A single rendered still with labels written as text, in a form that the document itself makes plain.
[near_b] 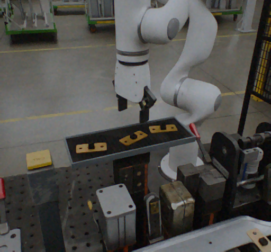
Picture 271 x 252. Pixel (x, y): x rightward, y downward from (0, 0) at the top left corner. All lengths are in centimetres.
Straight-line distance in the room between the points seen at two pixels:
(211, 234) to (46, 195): 45
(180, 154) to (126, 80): 55
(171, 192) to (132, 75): 33
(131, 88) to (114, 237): 37
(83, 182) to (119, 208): 72
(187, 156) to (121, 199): 54
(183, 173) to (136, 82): 30
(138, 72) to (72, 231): 73
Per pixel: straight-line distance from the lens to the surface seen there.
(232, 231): 87
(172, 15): 68
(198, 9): 108
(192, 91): 107
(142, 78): 74
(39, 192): 87
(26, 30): 661
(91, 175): 147
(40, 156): 84
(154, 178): 128
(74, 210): 132
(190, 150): 122
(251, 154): 89
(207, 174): 90
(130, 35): 71
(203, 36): 106
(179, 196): 81
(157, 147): 84
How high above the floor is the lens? 164
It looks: 29 degrees down
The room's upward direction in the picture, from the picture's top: straight up
